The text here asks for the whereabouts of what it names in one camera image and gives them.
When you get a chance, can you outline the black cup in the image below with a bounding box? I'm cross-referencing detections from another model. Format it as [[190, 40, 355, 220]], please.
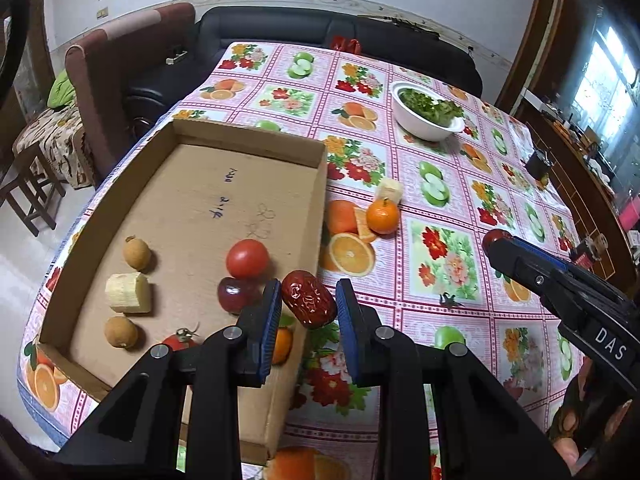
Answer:
[[525, 148, 553, 182]]

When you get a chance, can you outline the peeled corn piece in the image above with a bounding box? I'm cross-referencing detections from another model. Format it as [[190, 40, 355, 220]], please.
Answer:
[[375, 177, 404, 206], [105, 272, 152, 314]]

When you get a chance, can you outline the shallow cardboard box tray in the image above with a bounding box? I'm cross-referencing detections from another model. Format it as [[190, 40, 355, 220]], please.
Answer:
[[38, 118, 329, 466]]

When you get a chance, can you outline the green cushion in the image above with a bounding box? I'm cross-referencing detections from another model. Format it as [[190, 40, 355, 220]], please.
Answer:
[[47, 70, 76, 110]]

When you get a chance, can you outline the green leafy salad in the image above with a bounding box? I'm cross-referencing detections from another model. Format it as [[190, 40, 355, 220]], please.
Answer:
[[398, 88, 464, 128]]

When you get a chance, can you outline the red item on sofa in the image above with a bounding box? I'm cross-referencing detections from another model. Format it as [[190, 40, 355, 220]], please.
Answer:
[[331, 36, 361, 55]]

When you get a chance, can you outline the peeled corn piece far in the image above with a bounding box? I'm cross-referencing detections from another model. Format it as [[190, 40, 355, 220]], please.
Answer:
[[375, 177, 404, 206]]

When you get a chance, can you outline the wooden stool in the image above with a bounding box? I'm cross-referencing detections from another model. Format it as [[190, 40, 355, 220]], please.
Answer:
[[1, 143, 66, 237]]

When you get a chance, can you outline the dark red jujube right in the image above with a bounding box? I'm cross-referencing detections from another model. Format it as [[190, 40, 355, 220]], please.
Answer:
[[482, 229, 512, 256]]

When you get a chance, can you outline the mandarin orange far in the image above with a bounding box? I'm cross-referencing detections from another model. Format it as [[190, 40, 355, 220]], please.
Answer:
[[366, 198, 400, 235]]

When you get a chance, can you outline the peeled corn piece near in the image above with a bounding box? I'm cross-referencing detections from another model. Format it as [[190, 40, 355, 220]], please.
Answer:
[[105, 272, 152, 314]]

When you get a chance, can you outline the floral covered seat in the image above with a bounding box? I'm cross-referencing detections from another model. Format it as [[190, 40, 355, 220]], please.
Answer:
[[12, 104, 96, 190]]

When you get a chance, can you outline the red-label jam jar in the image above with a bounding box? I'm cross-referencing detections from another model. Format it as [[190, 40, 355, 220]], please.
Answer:
[[570, 234, 608, 269]]

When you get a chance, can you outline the stemmed tomato in box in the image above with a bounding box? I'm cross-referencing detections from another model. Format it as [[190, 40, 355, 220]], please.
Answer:
[[163, 324, 200, 351]]

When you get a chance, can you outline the black leather sofa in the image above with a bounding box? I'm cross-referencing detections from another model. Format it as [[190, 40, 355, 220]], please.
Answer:
[[121, 5, 485, 134]]

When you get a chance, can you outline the maroon armchair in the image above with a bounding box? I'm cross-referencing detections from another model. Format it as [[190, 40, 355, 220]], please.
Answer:
[[64, 2, 195, 182]]

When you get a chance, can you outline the fruit-print pink tablecloth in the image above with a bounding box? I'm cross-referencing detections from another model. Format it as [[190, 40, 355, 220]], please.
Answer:
[[16, 40, 586, 480]]

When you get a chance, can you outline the white bowl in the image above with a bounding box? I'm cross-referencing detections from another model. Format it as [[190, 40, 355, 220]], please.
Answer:
[[390, 81, 465, 142]]

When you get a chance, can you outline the red jujube date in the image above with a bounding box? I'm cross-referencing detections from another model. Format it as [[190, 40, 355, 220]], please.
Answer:
[[282, 270, 337, 330]]

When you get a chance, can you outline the dark plum in box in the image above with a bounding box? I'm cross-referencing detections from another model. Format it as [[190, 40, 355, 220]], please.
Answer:
[[217, 276, 262, 315]]

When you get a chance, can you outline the mandarin orange with leaf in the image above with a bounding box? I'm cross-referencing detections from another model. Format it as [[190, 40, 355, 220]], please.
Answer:
[[271, 314, 295, 365]]

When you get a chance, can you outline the large red tomato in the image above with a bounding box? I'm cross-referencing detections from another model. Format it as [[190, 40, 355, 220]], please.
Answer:
[[226, 238, 270, 280]]

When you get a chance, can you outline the right hand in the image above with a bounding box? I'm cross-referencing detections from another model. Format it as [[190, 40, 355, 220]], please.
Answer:
[[553, 437, 596, 476]]

